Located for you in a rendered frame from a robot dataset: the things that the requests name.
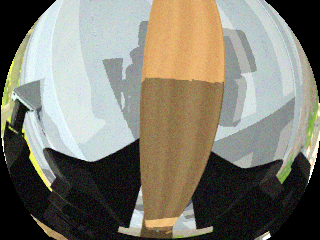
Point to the brown wooden post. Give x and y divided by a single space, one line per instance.
150 234

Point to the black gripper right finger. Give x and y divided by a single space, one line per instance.
223 184

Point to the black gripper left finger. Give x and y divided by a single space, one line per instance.
114 180

